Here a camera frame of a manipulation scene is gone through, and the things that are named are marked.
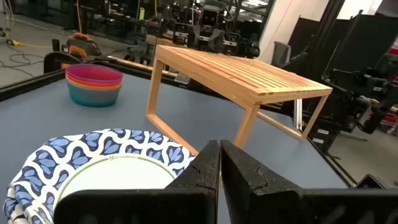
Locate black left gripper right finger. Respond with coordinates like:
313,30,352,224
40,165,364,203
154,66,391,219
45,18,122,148
221,139,398,224

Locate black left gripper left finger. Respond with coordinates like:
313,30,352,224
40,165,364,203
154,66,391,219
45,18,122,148
53,139,221,224

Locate blue patterned paper bowl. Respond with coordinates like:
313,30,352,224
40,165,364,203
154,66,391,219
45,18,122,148
2,128,197,224

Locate green cup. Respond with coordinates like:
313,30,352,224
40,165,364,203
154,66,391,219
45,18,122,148
67,82,122,108

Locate red plastic bowl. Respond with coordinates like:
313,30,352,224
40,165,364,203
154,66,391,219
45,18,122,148
65,77,124,91

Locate purple plastic bowl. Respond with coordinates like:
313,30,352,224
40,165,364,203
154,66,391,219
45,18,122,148
65,63,124,85

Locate wooden slatted shelf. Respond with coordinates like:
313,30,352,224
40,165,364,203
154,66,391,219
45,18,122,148
145,44,333,156

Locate grey office chair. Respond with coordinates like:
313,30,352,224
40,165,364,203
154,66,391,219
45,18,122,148
271,41,292,68

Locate black robot rig equipment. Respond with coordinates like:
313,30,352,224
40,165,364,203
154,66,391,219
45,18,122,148
146,0,261,60

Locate orange shop vacuum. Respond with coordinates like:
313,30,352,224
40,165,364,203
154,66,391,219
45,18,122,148
43,32,103,74

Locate black floor cable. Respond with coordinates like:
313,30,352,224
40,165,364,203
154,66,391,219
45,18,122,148
0,52,45,78

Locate yellow floor cable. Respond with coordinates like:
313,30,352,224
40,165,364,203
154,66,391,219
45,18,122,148
6,39,52,50

